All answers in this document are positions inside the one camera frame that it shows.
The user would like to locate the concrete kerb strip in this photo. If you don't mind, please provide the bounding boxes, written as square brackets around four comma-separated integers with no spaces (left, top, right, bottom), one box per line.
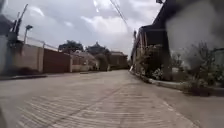
[129,70,224,98]
[0,73,49,82]

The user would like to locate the street lamp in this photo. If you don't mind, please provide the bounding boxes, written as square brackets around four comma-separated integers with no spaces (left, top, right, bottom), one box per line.
[22,24,34,45]

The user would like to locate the house with dark roof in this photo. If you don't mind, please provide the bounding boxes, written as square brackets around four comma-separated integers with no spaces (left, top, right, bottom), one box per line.
[130,0,224,81]

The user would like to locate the overhead wires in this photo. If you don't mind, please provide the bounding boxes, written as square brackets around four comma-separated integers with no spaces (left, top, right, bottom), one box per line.
[109,0,134,34]

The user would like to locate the bushes by house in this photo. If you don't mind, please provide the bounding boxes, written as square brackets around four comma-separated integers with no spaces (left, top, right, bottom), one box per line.
[133,42,224,97]

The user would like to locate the brown building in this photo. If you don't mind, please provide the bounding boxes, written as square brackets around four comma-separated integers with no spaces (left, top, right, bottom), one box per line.
[109,51,130,71]

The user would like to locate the grey concrete road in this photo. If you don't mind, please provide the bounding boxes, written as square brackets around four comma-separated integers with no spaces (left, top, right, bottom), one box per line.
[0,69,224,128]

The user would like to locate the tan wall with red-brown gate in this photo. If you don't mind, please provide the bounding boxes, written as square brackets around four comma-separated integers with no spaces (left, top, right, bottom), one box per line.
[12,42,101,75]

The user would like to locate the utility pole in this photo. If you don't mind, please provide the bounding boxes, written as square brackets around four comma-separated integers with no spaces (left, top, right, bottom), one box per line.
[132,30,138,42]

